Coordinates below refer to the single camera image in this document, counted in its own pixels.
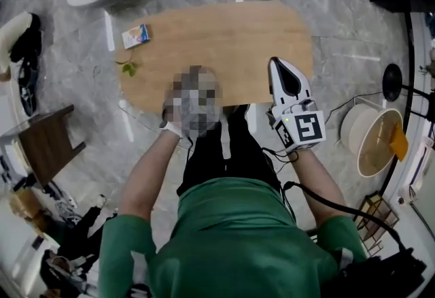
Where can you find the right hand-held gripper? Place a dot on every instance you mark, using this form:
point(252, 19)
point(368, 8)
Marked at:
point(306, 126)

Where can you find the green leaf sprig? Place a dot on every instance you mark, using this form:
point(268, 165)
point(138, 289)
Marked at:
point(129, 68)

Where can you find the round white side table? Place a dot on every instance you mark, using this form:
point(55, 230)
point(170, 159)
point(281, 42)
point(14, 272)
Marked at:
point(355, 126)

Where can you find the person's right hand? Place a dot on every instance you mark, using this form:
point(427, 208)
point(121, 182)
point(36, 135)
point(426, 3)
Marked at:
point(273, 119)

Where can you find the black standing fan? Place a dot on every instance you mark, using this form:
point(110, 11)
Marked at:
point(392, 82)

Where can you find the dark wooden side table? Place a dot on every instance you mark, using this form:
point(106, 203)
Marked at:
point(44, 147)

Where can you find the wooden oval coffee table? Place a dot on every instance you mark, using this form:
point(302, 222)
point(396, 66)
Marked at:
point(231, 45)

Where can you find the person's left hand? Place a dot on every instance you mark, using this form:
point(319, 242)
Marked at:
point(169, 124)

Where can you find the person's black trousers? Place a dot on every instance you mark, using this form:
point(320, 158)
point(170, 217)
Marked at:
point(244, 153)

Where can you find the person's right forearm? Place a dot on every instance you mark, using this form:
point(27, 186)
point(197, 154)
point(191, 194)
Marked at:
point(316, 181)

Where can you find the black bag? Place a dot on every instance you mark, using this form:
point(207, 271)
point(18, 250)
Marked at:
point(29, 92)

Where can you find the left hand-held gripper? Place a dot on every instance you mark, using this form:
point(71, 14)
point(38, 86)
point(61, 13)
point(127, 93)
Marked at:
point(195, 113)

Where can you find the small white and blue box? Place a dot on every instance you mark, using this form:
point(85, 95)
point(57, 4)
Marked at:
point(136, 36)

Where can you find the person's green shirt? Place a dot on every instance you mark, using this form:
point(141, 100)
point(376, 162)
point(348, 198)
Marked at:
point(238, 242)

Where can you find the black equipment pack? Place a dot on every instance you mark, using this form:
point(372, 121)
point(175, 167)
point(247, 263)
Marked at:
point(384, 276)

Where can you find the person's left forearm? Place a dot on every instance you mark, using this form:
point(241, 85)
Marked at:
point(146, 174)

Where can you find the white curved low ledge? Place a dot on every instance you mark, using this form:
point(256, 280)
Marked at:
point(421, 102)

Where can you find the brown cardboard box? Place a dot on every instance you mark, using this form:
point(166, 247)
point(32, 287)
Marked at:
point(27, 208)

